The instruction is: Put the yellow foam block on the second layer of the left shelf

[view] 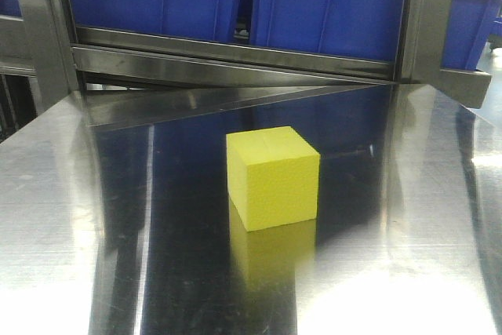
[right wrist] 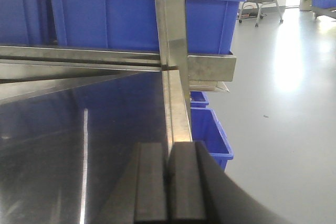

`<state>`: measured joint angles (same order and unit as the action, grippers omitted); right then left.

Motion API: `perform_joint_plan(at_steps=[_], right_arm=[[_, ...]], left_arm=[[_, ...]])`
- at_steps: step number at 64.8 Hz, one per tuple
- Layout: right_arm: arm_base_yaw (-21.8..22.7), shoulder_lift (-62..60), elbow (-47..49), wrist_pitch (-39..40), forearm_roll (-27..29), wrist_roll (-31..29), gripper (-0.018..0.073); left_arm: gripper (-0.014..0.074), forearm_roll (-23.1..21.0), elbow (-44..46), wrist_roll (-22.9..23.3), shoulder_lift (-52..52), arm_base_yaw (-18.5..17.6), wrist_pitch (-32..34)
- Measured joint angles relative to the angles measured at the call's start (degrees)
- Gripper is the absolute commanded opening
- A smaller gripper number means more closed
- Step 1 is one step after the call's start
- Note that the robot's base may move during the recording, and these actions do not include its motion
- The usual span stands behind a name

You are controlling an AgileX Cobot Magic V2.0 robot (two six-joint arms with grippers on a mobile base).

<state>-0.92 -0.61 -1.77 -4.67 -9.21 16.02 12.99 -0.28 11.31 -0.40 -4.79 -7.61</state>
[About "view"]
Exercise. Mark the yellow foam block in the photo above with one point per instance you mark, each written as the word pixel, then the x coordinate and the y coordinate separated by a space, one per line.
pixel 272 177

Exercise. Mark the blue plastic bin middle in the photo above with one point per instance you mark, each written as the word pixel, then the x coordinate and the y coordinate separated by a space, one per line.
pixel 367 29

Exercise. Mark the blue plastic bin right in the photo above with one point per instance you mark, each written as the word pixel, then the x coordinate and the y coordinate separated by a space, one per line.
pixel 469 26

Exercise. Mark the stainless steel shelf frame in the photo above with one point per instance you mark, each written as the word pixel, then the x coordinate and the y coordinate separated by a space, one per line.
pixel 45 43

